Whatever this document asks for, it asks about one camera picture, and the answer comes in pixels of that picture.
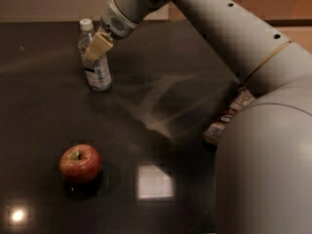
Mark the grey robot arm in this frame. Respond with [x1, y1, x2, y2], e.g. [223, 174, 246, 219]
[87, 0, 312, 234]

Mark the clear blue-label plastic bottle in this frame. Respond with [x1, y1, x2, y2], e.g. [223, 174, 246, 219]
[78, 19, 112, 92]

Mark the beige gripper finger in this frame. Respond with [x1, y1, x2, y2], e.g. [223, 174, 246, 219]
[85, 32, 113, 62]

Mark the brown white chip bag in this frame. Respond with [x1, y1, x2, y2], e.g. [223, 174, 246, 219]
[203, 86, 255, 146]

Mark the red apple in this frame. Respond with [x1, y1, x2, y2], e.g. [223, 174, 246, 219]
[59, 144, 101, 185]

